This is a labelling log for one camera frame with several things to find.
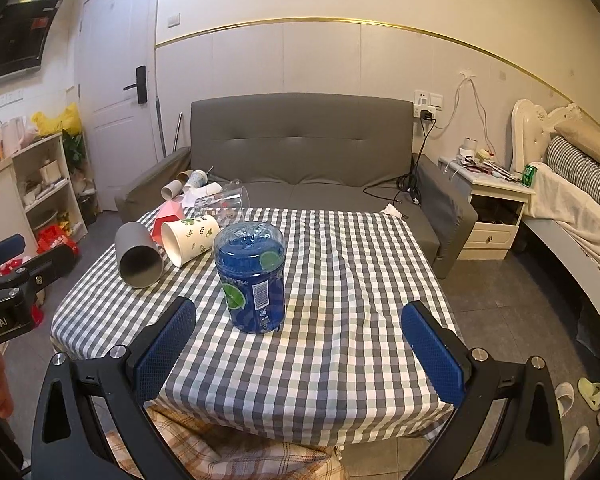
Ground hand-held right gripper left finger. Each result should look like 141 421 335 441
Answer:
30 296 198 480

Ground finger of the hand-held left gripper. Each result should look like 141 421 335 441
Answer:
0 233 27 277
0 245 79 308

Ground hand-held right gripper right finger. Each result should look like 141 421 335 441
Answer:
400 301 566 480

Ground blue lime-print plastic cup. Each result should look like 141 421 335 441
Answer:
213 220 287 335

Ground grey cup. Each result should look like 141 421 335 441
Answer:
114 222 166 290

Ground white leaf-print paper cup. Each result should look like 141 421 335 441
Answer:
160 214 222 269

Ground clear glass cup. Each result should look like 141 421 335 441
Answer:
194 186 252 226

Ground white dotted paper cup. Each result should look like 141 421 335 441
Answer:
182 169 209 194

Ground red plastic bag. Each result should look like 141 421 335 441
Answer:
35 225 79 257

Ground cream shelf cabinet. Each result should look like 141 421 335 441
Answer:
0 132 89 272

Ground pale pink kettle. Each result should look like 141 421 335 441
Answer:
0 117 29 156

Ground grey checkered tablecloth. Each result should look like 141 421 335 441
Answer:
50 206 464 449

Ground green plant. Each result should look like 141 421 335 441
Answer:
62 129 87 172

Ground plaid cloth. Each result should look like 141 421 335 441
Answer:
104 404 349 480

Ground pink paper box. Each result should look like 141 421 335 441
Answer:
150 200 187 243

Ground yellow plastic bag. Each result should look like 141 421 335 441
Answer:
32 104 84 139

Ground white slipper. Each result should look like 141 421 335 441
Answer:
554 382 576 419
564 425 592 467

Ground cream nightstand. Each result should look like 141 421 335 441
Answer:
438 155 536 261

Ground pale green slipper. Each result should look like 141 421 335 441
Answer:
577 378 600 412

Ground beige blanket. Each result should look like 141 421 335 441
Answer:
522 162 600 297

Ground black range hood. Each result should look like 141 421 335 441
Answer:
0 0 64 89

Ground black door lock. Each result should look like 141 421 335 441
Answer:
122 65 149 106

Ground white door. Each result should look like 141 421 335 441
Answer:
76 0 162 212

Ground checkered pillow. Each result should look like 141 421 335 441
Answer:
545 135 600 222

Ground grey sofa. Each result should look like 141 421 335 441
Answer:
115 92 480 281

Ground cream bed headboard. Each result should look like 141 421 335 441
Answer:
510 98 600 176

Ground beige pillow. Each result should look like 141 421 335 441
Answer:
554 119 600 162

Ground bed frame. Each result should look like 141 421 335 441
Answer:
522 214 600 361

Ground black cable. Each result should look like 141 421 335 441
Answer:
362 110 438 209

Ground mop handle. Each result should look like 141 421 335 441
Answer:
154 94 169 159

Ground white cable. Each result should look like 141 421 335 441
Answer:
439 72 497 162

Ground white wall socket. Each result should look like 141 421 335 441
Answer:
413 89 445 111

